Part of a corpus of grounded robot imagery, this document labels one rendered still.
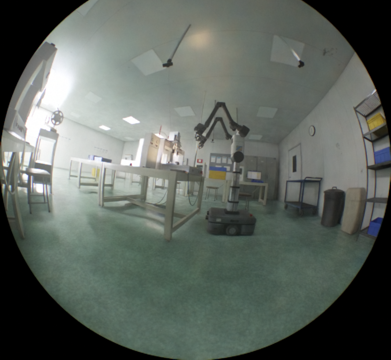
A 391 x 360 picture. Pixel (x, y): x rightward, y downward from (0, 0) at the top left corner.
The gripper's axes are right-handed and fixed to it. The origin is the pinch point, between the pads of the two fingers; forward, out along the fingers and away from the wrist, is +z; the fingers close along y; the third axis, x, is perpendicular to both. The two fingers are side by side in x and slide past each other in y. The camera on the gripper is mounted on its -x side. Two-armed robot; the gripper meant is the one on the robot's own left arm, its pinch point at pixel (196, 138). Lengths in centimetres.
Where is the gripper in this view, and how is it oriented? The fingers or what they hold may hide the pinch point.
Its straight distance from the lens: 155.2
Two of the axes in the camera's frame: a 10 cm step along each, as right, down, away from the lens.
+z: -5.9, 8.0, -0.4
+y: -1.1, -1.3, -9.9
